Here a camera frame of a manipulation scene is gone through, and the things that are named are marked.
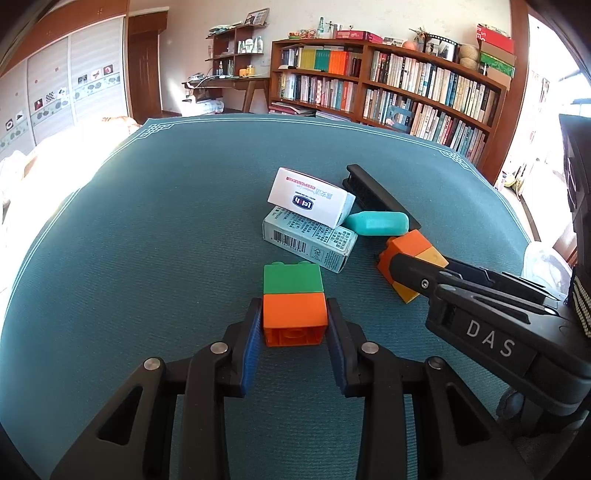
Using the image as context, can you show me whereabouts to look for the black stapler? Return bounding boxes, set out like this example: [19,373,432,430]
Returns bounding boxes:
[342,164,423,232]

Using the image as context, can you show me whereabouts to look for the orange toy block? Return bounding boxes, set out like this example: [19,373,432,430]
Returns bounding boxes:
[378,229,432,282]
[262,292,329,348]

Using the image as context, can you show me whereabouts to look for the teal cloth covered desktop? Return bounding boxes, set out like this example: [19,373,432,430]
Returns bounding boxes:
[0,115,534,480]

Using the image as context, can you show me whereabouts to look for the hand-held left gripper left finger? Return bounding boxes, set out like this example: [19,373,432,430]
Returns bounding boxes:
[48,298,264,480]

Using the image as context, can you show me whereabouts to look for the beige twine spool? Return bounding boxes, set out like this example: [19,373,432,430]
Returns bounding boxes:
[457,42,482,71]

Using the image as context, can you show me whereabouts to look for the rows of books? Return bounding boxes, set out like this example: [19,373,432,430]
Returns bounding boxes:
[279,46,497,160]

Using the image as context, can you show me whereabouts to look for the white sliding door wardrobe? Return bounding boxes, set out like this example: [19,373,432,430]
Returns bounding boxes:
[0,16,130,162]

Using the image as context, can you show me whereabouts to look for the blue grey book stand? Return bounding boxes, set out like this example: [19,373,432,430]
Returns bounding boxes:
[385,104,416,134]

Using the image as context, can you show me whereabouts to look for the wooden bookshelf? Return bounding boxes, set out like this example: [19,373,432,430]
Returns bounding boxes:
[269,38,509,185]

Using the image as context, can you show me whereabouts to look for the green cardboard box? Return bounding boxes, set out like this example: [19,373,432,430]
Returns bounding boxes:
[480,52,515,78]

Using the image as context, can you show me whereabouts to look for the wooden shelf unit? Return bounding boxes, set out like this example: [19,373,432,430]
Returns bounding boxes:
[205,23,271,77]

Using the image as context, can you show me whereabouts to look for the brown wooden door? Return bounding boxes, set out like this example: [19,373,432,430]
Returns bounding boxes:
[127,11,169,125]

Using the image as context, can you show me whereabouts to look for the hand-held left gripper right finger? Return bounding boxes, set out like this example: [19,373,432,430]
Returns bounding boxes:
[325,298,543,480]

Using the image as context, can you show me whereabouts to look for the white box blue label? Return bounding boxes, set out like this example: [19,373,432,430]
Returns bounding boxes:
[267,167,356,229]

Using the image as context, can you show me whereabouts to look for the red cardboard box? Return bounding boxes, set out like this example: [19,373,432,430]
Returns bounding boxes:
[475,24,515,54]

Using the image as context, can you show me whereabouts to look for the wooden writing desk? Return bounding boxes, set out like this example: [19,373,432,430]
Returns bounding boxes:
[182,74,271,114]

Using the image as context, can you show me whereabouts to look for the pale teal carton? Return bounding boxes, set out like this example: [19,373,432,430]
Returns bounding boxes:
[262,206,358,274]

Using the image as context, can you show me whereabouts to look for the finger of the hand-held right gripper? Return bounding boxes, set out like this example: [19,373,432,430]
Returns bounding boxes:
[445,257,570,304]
[387,252,561,317]

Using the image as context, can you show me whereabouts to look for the green toy block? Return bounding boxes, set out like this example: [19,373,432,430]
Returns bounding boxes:
[263,261,323,295]

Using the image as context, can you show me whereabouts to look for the teal soap bar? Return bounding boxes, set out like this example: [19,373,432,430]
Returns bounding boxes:
[342,211,410,237]

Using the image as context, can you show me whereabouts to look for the film strip photo frame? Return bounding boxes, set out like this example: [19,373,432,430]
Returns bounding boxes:
[422,32,460,61]

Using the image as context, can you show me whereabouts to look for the white plastic bag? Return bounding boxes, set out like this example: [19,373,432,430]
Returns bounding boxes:
[523,240,575,305]

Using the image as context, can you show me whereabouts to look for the flat red box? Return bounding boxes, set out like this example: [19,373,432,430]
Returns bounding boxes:
[335,29,384,44]

